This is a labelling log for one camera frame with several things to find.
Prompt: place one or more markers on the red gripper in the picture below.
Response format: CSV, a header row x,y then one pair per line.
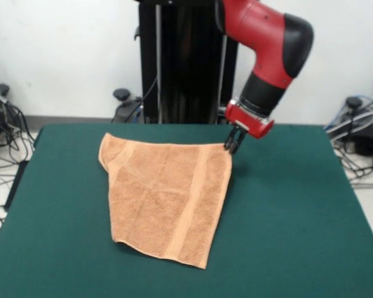
x,y
248,124

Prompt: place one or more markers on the tan terry towel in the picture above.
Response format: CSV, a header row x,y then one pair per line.
x,y
168,198

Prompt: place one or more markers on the dark green tablecloth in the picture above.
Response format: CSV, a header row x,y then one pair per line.
x,y
283,217

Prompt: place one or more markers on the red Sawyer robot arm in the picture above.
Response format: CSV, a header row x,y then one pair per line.
x,y
267,46

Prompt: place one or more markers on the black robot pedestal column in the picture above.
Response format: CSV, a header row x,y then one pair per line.
x,y
189,62

